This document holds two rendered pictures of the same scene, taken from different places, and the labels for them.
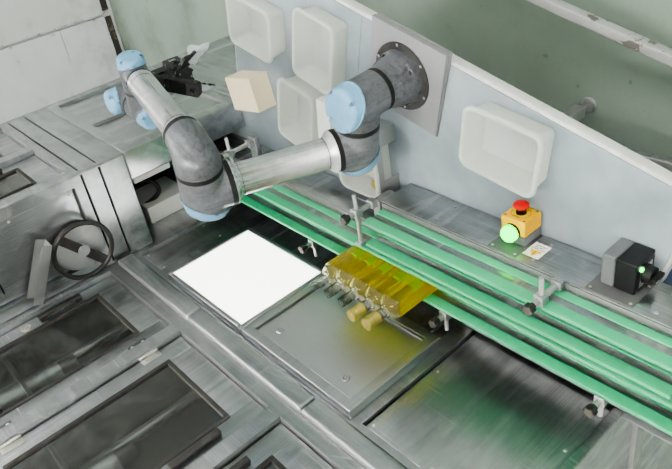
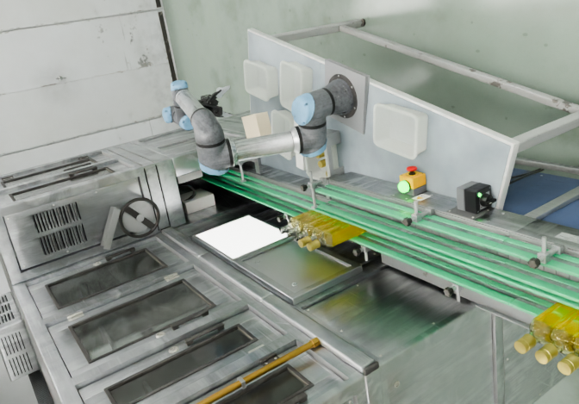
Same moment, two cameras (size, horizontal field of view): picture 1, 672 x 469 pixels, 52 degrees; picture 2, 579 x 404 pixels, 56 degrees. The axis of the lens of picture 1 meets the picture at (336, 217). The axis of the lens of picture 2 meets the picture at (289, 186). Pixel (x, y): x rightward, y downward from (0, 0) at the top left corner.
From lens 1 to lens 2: 0.65 m
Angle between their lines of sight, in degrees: 15
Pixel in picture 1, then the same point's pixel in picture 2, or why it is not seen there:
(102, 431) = (133, 311)
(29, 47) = (128, 129)
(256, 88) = (259, 121)
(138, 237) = (177, 217)
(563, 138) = (432, 119)
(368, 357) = (312, 275)
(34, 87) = not seen: hidden behind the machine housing
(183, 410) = (187, 302)
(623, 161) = (466, 127)
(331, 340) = (289, 266)
